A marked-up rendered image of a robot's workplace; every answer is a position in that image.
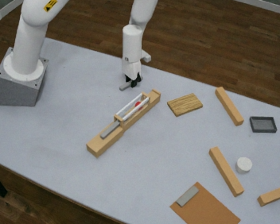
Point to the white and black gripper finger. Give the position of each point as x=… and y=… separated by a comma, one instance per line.
x=127, y=78
x=134, y=82

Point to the brown clipboard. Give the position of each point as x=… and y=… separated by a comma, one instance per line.
x=199, y=206

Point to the tan wooden base plank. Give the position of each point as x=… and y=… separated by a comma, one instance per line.
x=97, y=146

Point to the white short cylinder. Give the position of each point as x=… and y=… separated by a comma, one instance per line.
x=243, y=165

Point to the tan wooden bar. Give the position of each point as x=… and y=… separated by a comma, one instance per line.
x=229, y=106
x=226, y=171
x=269, y=197

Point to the grey square stick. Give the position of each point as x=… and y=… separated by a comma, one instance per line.
x=125, y=86
x=110, y=130

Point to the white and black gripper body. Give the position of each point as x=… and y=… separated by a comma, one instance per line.
x=131, y=69

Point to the brown wooden board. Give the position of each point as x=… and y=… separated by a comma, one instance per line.
x=184, y=104

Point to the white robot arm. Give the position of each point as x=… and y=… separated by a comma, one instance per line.
x=25, y=66

